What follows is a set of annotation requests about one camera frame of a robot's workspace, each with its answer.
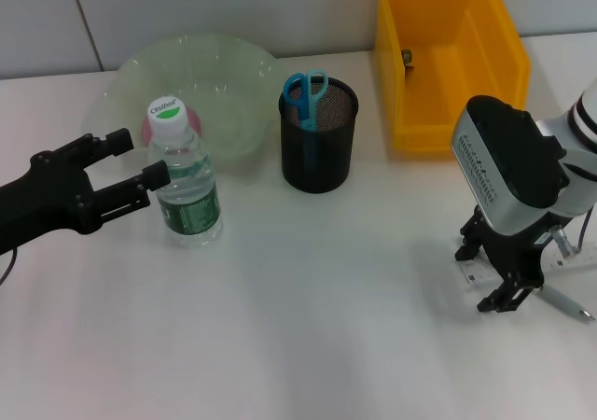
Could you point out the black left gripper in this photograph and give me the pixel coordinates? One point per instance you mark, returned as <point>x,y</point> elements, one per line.
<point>42,196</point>

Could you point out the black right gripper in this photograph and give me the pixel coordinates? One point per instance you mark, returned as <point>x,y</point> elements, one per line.
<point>517,256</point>

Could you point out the clear plastic ruler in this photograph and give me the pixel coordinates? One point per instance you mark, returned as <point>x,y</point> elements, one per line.
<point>476,275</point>

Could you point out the clear water bottle green label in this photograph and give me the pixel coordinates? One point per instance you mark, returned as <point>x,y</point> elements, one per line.
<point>186,191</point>

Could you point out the pink peach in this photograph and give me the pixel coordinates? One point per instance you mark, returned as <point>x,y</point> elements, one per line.
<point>195,121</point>

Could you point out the grey white ballpoint pen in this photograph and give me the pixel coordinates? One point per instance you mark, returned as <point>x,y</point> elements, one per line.
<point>566,304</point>

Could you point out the blue scissors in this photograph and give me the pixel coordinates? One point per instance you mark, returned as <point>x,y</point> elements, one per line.
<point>305,107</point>

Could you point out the green plastic wrapper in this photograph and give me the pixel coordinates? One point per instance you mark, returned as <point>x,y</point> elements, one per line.
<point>407,58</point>

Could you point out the pale green glass fruit plate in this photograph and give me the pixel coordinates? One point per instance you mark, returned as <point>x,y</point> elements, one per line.
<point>210,74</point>

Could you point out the black mesh pen cup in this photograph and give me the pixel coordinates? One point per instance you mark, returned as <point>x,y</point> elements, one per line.
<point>317,158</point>

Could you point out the yellow plastic bin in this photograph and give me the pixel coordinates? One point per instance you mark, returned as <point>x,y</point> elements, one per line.
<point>443,88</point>

